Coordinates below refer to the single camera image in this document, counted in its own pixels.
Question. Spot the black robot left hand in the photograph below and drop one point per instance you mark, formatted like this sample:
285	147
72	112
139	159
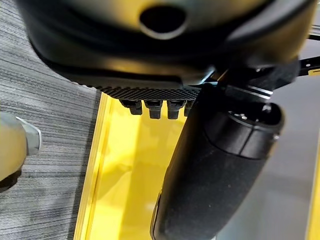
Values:
120	55

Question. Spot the silver robot leg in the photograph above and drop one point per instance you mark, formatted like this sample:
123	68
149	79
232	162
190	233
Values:
12	140

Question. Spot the black metal strip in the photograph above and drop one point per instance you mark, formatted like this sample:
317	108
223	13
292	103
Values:
311	63

